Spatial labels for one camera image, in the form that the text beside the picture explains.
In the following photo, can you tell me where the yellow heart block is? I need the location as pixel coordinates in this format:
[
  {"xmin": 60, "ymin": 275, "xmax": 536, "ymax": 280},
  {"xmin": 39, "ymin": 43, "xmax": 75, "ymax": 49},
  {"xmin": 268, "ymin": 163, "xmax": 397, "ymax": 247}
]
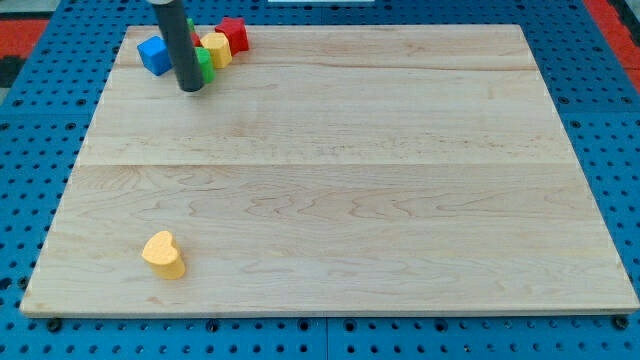
[{"xmin": 141, "ymin": 230, "xmax": 186, "ymax": 280}]

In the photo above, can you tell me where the light wooden board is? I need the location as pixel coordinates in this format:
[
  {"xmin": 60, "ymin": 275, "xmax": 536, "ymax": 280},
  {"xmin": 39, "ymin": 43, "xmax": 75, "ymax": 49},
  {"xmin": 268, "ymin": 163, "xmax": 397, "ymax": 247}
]
[{"xmin": 21, "ymin": 25, "xmax": 639, "ymax": 318}]

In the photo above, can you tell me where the yellow hexagon block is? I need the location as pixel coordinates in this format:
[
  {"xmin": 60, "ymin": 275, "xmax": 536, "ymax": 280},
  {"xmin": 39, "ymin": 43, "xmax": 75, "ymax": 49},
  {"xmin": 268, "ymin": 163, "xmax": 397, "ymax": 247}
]
[{"xmin": 200, "ymin": 32, "xmax": 233, "ymax": 69}]

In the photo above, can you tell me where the green block front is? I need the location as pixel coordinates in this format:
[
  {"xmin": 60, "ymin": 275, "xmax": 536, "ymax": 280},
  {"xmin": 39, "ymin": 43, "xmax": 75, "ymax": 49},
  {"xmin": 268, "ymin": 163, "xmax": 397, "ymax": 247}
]
[{"xmin": 195, "ymin": 47, "xmax": 216, "ymax": 84}]

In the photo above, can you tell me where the green block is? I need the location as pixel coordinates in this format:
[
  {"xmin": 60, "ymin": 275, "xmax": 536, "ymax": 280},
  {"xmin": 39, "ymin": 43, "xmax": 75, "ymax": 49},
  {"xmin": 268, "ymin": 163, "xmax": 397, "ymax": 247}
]
[
  {"xmin": 187, "ymin": 18, "xmax": 195, "ymax": 33},
  {"xmin": 195, "ymin": 47, "xmax": 216, "ymax": 84}
]

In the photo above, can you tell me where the red star block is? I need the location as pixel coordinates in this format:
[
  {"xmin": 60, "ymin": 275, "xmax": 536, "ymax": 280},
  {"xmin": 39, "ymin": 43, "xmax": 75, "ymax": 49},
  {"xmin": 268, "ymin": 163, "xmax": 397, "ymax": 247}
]
[{"xmin": 215, "ymin": 17, "xmax": 250, "ymax": 56}]

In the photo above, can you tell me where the small red block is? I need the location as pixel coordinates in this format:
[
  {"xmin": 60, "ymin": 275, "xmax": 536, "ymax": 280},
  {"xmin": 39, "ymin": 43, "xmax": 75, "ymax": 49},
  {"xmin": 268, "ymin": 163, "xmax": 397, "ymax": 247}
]
[{"xmin": 190, "ymin": 32, "xmax": 201, "ymax": 47}]

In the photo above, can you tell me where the green block rear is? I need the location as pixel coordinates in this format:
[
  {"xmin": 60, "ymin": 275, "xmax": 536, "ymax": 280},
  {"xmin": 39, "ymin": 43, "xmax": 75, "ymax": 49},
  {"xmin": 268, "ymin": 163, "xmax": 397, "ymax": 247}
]
[{"xmin": 187, "ymin": 18, "xmax": 195, "ymax": 33}]

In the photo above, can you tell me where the blue cube block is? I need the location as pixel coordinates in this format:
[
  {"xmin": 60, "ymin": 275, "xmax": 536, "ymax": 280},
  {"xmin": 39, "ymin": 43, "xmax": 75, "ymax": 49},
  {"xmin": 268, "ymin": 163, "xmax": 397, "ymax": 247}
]
[{"xmin": 137, "ymin": 36, "xmax": 172, "ymax": 76}]

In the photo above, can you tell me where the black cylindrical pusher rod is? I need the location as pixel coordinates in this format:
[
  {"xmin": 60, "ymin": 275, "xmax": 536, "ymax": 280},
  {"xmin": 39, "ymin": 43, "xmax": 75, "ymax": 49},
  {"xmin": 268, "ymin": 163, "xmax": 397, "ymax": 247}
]
[{"xmin": 148, "ymin": 0, "xmax": 204, "ymax": 92}]

